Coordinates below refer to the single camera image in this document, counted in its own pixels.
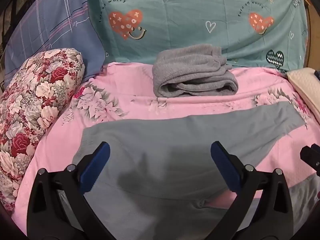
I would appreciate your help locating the cream textured cloth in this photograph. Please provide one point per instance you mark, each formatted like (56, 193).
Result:
(307, 85)

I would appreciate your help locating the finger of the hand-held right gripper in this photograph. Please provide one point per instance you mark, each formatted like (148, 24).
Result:
(311, 157)

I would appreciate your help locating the red floral pillow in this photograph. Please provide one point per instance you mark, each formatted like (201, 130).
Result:
(32, 105)

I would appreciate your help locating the teal heart-print pillow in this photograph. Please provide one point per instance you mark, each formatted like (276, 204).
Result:
(175, 17)

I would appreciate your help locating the thin grey pants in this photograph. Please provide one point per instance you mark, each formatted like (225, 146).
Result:
(162, 155)

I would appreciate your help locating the black headboard frame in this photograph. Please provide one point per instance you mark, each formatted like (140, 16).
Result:
(13, 7)

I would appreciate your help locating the pink floral bedsheet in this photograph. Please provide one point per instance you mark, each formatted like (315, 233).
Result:
(62, 142)

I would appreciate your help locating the blue plaid pillow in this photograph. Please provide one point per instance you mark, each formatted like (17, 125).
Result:
(50, 25)

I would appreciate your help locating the folded grey fleece pants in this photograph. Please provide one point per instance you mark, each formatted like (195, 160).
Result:
(190, 67)

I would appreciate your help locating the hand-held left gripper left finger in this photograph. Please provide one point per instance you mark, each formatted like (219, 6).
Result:
(96, 166)

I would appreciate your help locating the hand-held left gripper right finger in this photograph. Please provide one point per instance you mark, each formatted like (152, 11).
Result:
(225, 166)

